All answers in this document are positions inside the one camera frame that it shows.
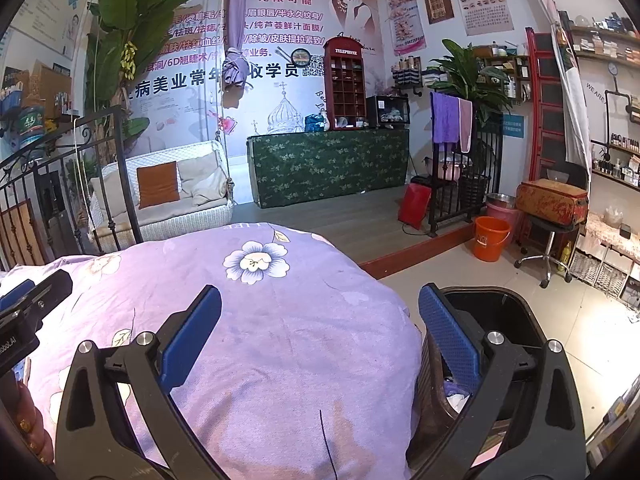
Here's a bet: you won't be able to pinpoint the teal paint bucket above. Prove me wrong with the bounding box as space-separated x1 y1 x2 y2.
15 106 48 148

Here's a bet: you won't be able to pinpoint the blue wall sign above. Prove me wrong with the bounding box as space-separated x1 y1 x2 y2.
500 112 525 140

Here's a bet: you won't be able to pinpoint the brown wooden panel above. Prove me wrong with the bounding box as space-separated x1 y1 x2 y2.
0 199 48 271

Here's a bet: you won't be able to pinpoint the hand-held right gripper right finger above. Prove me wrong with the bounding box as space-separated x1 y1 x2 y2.
410 284 587 480

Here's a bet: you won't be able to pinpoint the white cushion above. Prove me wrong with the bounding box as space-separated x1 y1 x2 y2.
176 152 230 206
102 162 141 211

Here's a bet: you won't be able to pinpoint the black stool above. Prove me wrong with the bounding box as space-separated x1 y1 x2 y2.
514 215 581 288

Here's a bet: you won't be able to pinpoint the pink portrait wall poster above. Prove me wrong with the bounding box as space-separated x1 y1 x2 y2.
382 0 427 57

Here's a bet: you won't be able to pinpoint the white banner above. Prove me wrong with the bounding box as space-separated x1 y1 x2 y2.
542 0 593 166

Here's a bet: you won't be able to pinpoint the black display box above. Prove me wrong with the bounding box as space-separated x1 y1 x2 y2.
366 94 412 128

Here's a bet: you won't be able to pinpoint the banana plant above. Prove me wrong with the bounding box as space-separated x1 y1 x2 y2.
85 0 221 161

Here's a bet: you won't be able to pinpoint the black iron bed frame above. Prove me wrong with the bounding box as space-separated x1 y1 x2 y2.
0 105 151 271

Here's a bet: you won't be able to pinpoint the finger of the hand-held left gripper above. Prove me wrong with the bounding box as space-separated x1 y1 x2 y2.
0 279 37 313
0 269 74 336

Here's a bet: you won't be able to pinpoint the brown patterned case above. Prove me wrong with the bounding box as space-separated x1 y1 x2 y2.
515 179 590 228

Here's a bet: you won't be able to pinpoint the white wicker baskets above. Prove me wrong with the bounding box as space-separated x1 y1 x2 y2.
567 247 631 301

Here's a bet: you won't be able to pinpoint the orange bucket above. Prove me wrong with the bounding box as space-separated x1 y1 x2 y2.
472 216 512 262

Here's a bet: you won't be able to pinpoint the green potted plant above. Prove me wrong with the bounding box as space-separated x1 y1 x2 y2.
427 39 516 126

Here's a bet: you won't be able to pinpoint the pink basin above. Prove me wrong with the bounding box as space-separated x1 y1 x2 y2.
485 201 523 231

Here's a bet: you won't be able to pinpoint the purple floral blanket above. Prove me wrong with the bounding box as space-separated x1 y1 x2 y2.
0 220 425 480

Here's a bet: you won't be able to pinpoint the red telephone booth cabinet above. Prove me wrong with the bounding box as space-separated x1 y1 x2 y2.
322 36 366 132

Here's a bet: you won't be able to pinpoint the pink towel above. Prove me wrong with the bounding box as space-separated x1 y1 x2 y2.
457 98 474 154

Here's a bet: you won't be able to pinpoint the cardboard box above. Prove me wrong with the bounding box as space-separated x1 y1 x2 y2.
27 60 73 111

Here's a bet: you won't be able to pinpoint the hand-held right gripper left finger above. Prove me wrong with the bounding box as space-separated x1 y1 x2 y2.
55 284 228 480

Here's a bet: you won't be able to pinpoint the white wicker swing sofa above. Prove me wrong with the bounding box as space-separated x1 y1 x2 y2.
90 140 238 246

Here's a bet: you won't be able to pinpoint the purple towel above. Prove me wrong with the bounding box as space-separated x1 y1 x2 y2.
430 91 462 145

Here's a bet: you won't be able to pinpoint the orange cushion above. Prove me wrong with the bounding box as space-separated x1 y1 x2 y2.
136 161 181 210

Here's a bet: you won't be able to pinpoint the black metal rack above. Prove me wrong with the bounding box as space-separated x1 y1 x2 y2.
427 120 503 237

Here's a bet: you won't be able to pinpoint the black trash bin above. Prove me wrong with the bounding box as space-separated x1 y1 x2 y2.
414 286 551 466

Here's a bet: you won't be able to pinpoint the red bag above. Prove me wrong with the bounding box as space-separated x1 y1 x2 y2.
397 182 432 229

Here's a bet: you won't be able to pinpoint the person's left hand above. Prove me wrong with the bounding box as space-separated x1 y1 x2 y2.
0 370 55 466

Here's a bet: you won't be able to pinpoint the red ladder shelf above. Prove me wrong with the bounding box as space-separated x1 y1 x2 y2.
524 27 576 186

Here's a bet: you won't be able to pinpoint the large wall poster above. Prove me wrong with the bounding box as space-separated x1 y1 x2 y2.
135 0 386 136

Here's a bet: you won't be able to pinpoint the tied purple hanging curtain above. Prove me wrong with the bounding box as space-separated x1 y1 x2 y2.
221 0 253 96

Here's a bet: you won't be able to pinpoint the green floral counter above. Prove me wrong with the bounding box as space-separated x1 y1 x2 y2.
246 128 411 209

